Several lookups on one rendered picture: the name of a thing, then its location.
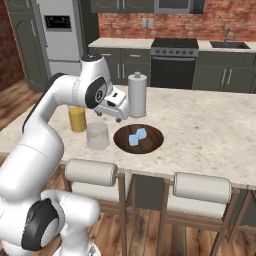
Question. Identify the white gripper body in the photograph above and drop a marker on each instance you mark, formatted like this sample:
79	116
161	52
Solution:
116	109

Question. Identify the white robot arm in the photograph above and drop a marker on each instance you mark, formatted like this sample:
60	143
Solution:
36	156

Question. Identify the yellow cup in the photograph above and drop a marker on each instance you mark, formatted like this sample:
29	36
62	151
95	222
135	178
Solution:
77	119

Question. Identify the clear glass cup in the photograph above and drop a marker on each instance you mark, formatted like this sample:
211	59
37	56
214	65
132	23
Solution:
98	136

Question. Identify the pale blue ice cube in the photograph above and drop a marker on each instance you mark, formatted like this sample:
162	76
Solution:
141	133
134	140

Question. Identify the dark wooden ice bowl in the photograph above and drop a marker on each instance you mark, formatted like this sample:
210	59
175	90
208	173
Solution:
138	138

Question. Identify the white paper towel roll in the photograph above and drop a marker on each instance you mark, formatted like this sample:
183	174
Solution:
137	95

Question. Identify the dark grey base cupboards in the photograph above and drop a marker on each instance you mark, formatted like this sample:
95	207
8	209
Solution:
173	68

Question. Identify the wooden stool with white cushion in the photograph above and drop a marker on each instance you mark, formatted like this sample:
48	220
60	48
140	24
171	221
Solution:
200	203
96	186

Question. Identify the black and silver oven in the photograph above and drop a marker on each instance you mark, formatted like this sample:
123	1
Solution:
174	62

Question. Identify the silver fridge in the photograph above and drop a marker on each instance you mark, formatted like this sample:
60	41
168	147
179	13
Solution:
60	33

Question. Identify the dark grey tall cupboard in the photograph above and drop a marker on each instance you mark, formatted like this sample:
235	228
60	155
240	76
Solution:
25	43

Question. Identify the silver microwave oven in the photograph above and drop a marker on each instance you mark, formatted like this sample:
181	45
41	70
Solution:
179	6

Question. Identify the dark sink basin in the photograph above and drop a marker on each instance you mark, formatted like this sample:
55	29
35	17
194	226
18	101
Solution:
229	45

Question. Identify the silver tap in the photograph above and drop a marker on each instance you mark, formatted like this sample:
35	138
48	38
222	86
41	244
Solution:
227	34

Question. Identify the grey wall socket plate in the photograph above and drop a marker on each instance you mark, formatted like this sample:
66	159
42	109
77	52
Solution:
147	22

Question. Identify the dark grey wall cupboards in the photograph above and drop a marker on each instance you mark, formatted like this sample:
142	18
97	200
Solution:
121	5

